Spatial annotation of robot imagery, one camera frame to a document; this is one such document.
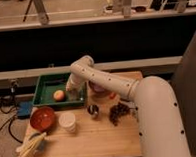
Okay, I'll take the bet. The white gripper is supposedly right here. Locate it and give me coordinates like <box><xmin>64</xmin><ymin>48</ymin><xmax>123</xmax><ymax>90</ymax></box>
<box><xmin>66</xmin><ymin>73</ymin><xmax>83</xmax><ymax>99</ymax></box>

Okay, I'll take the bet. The white paper cup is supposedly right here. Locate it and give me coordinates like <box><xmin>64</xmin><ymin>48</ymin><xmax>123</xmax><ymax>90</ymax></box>
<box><xmin>58</xmin><ymin>112</ymin><xmax>76</xmax><ymax>133</ymax></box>

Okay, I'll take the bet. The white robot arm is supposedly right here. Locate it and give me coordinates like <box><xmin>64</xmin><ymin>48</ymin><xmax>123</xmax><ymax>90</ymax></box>
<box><xmin>66</xmin><ymin>56</ymin><xmax>191</xmax><ymax>157</ymax></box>

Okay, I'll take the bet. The green plastic tray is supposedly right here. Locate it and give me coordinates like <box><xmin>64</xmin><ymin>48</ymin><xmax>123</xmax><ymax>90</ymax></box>
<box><xmin>33</xmin><ymin>73</ymin><xmax>87</xmax><ymax>109</ymax></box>

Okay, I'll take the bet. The grey chair back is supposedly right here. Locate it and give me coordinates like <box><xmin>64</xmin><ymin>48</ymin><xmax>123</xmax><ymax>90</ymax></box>
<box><xmin>171</xmin><ymin>32</ymin><xmax>196</xmax><ymax>155</ymax></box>

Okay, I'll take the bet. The red wooden bowl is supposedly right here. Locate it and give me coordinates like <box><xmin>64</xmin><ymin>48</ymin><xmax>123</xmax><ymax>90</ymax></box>
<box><xmin>30</xmin><ymin>106</ymin><xmax>56</xmax><ymax>133</ymax></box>

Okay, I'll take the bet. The orange round fruit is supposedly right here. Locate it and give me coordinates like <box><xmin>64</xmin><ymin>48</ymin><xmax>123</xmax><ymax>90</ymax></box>
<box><xmin>53</xmin><ymin>89</ymin><xmax>66</xmax><ymax>102</ymax></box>

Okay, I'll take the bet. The purple bowl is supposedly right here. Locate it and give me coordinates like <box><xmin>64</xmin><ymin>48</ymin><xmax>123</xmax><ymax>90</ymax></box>
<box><xmin>89</xmin><ymin>81</ymin><xmax>106</xmax><ymax>93</ymax></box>

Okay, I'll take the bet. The black cable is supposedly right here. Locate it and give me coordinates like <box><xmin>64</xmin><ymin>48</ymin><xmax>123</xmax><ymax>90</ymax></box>
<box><xmin>0</xmin><ymin>94</ymin><xmax>23</xmax><ymax>146</ymax></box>

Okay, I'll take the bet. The small red item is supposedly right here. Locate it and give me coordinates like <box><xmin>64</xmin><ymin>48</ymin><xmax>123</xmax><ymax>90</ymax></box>
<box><xmin>109</xmin><ymin>92</ymin><xmax>117</xmax><ymax>99</ymax></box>

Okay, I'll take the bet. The small metal cup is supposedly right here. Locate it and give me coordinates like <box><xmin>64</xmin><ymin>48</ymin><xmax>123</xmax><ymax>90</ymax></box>
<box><xmin>87</xmin><ymin>104</ymin><xmax>100</xmax><ymax>118</ymax></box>

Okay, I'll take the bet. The dark grape bunch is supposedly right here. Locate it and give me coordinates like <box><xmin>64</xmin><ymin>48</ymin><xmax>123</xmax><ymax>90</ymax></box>
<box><xmin>109</xmin><ymin>103</ymin><xmax>131</xmax><ymax>126</ymax></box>

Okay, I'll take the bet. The blue power box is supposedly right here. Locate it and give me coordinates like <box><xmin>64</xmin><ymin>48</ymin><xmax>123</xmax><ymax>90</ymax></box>
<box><xmin>17</xmin><ymin>101</ymin><xmax>32</xmax><ymax>119</ymax></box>

